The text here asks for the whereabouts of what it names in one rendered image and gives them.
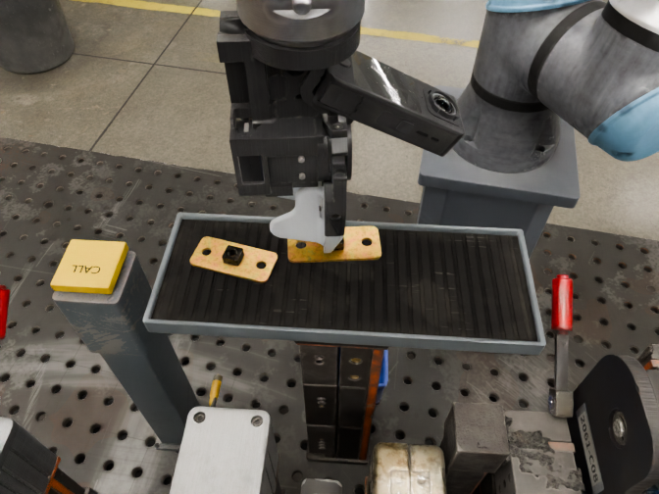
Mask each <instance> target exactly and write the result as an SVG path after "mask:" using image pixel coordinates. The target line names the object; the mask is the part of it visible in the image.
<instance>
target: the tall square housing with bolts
mask: <svg viewBox="0 0 659 494"><path fill-rule="evenodd" d="M278 471H279V453H278V449H277V444H276V440H275V436H274V432H273V427H272V423H271V417H270V415H269V414H268V413H267V412H266V411H262V410H246V409H232V408H216V407H201V406H200V407H195V408H193V409H192V410H191V411H190V412H189V414H188V416H187V421H186V425H185V429H184V433H183V437H182V441H181V445H180V449H179V454H178V458H177V465H176V470H175V474H174V478H173V482H172V487H171V491H170V494H286V493H285V489H282V488H280V486H279V479H278Z"/></svg>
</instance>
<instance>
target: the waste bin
mask: <svg viewBox="0 0 659 494"><path fill-rule="evenodd" d="M74 48H75V45H74V41H73V38H72V36H71V33H70V30H69V27H68V24H67V21H66V18H65V15H64V12H63V9H62V7H61V4H60V1H59V0H0V66H1V67H2V68H3V69H5V70H7V71H9V72H12V73H16V74H37V73H42V72H46V71H49V70H51V69H54V68H56V67H58V66H60V65H62V64H63V63H64V62H66V61H67V60H68V59H69V58H70V57H71V56H72V54H73V52H74Z"/></svg>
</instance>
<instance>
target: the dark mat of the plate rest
mask: <svg viewBox="0 0 659 494"><path fill-rule="evenodd" d="M378 231H379V237H380V248H381V257H380V258H379V259H378V260H368V261H342V262H317V263H291V262H290V261H289V260H288V249H287V238H280V237H277V236H275V235H273V234H272V233H271V231H270V224H269V223H259V222H221V221H200V220H182V221H181V224H180V227H179V230H178V233H177V239H176V242H175V245H174V248H173V251H172V254H171V257H170V259H169V263H168V266H167V269H166V272H165V276H164V279H163V282H162V285H161V289H160V292H159V295H158V298H157V301H156V305H155V308H154V311H153V314H152V317H151V320H167V321H200V322H216V323H234V324H251V325H267V326H284V327H301V328H317V329H335V330H352V331H369V332H385V333H402V334H419V335H436V336H453V337H470V338H486V339H503V340H521V341H537V337H536V332H535V326H534V321H533V315H532V306H531V302H530V296H529V291H528V287H527V281H526V276H525V271H524V266H523V260H522V255H521V250H520V245H519V240H518V236H509V235H491V234H472V233H454V232H433V231H413V230H392V229H378ZM206 236H209V237H213V238H217V239H222V240H225V241H229V242H233V243H237V244H241V245H246V246H250V247H254V248H258V249H262V250H266V251H270V252H274V253H276V254H277V255H278V259H277V262H276V264H275V266H274V268H273V270H272V273H271V275H270V277H269V279H268V281H267V282H264V283H260V282H256V281H252V280H248V279H244V278H240V277H236V276H232V275H228V274H224V273H220V272H213V271H209V270H205V269H201V268H197V267H194V266H193V265H192V264H191V263H190V258H191V256H192V255H193V253H194V251H195V250H196V248H197V246H198V244H199V243H200V241H201V239H202V238H203V237H206Z"/></svg>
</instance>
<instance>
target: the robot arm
mask: <svg viewBox="0 0 659 494"><path fill-rule="evenodd" d="M236 5H237V11H221V12H220V31H219V32H218V35H217V47H218V53H219V59H220V63H225V68H226V74H227V80H228V90H229V96H230V102H231V106H230V117H229V119H230V132H229V144H230V150H231V154H232V160H233V165H234V170H235V176H236V181H237V187H238V192H239V196H248V195H266V197H271V196H278V197H280V198H285V199H290V200H295V208H294V209H293V210H292V211H291V212H289V213H286V214H284V215H282V216H279V217H277V218H275V219H273V220H272V221H271V222H270V231H271V233H272V234H273V235H275V236H277V237H280V238H287V239H295V240H303V241H311V242H317V243H320V244H322V245H323V246H324V253H331V252H332V251H333V249H334V248H335V247H336V246H337V244H338V243H339V242H340V241H341V240H342V238H343V235H344V230H345V222H346V190H347V180H351V175H352V132H351V124H352V123H353V121H356V122H358V123H360V124H364V125H367V126H369V127H372V128H374V129H376V130H379V131H381V132H384V133H386V134H389V135H391V136H393V137H396V138H398V139H401V140H403V141H406V142H408V143H410V144H413V145H415V146H418V147H420V148H422V149H425V150H427V151H430V152H432V153H434V154H436V155H438V156H441V157H443V156H445V155H446V154H447V153H448V152H449V151H450V150H451V149H452V148H453V150H454V151H455V152H456V153H457V154H458V155H459V156H461V157H462V158H463V159H465V160H466V161H468V162H469V163H471V164H473V165H475V166H477V167H480V168H482V169H486V170H489V171H493V172H498V173H524V172H529V171H532V170H535V169H537V168H539V167H541V166H543V165H544V164H546V163H547V162H548V161H549V160H550V159H551V157H552V156H553V154H554V151H555V149H556V147H557V144H558V142H559V138H560V118H561V119H563V120H564V121H565V122H566V123H568V124H569V125H570V126H572V127H573V128H574V129H576V130H577V131H578V132H579V133H581V134H582V135H583V136H584V137H586V138H587V139H588V142H589V143H590V144H591V145H594V146H598V147H599V148H601V149H602V150H603V151H605V152H606V153H608V154H609V155H611V156H612V157H613V158H615V159H617V160H620V161H626V162H629V161H636V160H640V159H643V158H646V157H648V156H651V155H653V154H655V153H657V152H659V0H608V2H607V3H606V2H604V1H603V0H489V1H487V2H486V5H485V8H486V13H485V17H484V22H483V26H482V34H481V38H480V42H479V47H478V51H477V55H476V59H475V63H474V67H473V72H472V76H471V80H470V82H469V83H468V85H467V86H466V88H465V89H464V91H463V93H462V94H461V96H460V97H459V99H458V100H457V102H456V99H455V98H454V96H452V95H450V94H448V93H446V92H443V91H441V90H439V89H437V88H435V87H433V86H431V85H429V84H427V83H425V82H422V81H420V80H418V79H416V78H414V77H412V76H410V75H408V74H405V73H403V72H401V71H399V70H397V69H395V68H393V67H391V66H389V65H387V64H385V63H383V62H380V61H378V60H376V59H374V58H372V57H370V56H368V55H366V54H364V53H362V52H359V51H357V48H358V46H359V44H360V33H361V20H362V18H363V15H364V13H365V0H236ZM236 119H241V121H236ZM235 121H236V126H235ZM238 159H239V160H238ZM239 164H240V165H239ZM240 170H241V171H240ZM319 206H321V207H322V210H321V211H320V210H319Z"/></svg>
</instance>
